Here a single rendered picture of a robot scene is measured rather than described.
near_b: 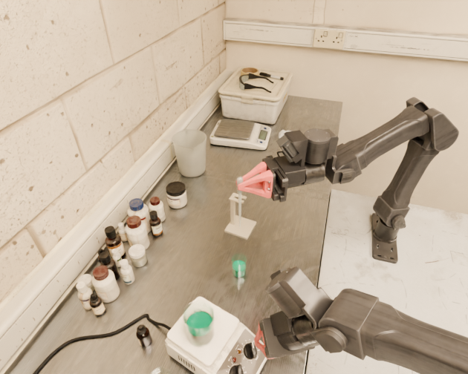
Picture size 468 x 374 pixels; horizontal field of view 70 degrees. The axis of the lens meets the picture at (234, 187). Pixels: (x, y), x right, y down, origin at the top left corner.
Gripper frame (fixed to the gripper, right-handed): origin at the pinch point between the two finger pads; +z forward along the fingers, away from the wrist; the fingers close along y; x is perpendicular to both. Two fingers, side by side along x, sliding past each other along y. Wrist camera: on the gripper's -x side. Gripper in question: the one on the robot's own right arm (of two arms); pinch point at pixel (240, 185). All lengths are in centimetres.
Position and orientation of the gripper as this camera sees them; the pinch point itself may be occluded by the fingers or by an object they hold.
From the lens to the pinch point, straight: 74.6
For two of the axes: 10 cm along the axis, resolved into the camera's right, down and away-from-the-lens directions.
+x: 0.1, 7.8, 6.3
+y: 2.8, 6.0, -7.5
